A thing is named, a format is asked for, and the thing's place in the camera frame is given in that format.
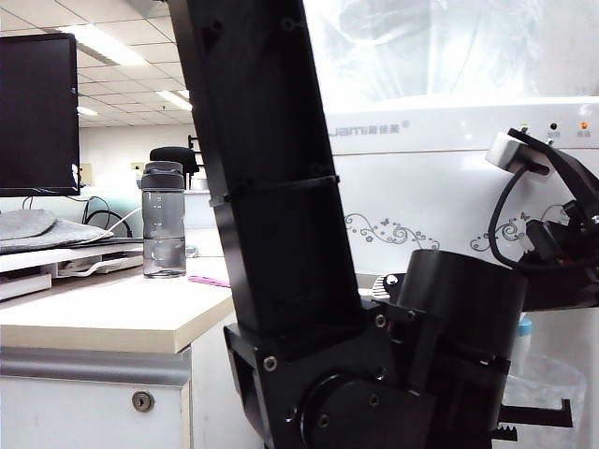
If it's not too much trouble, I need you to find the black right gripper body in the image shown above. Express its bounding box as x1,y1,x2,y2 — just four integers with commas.
507,127,599,282

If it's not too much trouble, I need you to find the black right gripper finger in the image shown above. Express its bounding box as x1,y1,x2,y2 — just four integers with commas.
522,267,599,311

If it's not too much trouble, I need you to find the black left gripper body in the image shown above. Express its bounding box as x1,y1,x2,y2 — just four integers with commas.
499,398,575,442

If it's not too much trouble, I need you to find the clear plastic mug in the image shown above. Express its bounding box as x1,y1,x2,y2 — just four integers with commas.
503,353,589,449

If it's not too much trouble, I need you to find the blue cold water tap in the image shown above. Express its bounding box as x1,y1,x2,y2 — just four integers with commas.
513,311,535,376

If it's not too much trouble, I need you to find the white floor water dispenser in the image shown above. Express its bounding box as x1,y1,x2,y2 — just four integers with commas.
322,95,599,449

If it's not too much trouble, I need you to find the bagged clear water jug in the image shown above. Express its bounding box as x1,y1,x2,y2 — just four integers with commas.
301,0,548,102

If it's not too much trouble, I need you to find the frosted white desk partition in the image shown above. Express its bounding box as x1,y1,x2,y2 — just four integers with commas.
184,189,226,258

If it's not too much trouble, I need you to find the white desk cabinet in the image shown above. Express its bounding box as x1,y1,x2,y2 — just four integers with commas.
0,345,193,449

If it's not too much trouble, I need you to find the pink paper packet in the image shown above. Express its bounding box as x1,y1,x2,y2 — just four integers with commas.
186,274,232,288

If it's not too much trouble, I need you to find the black background shelf rack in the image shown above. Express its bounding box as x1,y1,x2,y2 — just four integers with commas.
186,134,207,166

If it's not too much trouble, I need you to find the dark grey sport bottle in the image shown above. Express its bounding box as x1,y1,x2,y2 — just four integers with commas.
139,161,188,281

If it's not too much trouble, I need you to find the black office chair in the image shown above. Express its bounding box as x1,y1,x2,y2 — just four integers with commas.
148,146,201,178

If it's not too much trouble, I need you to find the grey felt cloth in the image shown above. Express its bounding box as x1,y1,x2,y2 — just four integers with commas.
0,209,116,256

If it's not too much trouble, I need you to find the white monitor riser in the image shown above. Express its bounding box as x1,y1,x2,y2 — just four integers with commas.
0,242,146,301

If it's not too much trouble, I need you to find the black computer monitor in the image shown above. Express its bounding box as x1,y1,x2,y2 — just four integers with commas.
0,33,81,198

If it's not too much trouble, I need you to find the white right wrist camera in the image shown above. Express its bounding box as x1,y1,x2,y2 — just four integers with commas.
486,132,551,177

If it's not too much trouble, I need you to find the white desk cable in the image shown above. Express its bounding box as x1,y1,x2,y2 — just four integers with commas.
77,208,143,247

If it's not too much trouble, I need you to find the black desk cable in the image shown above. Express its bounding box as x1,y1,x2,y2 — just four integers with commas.
82,196,133,239

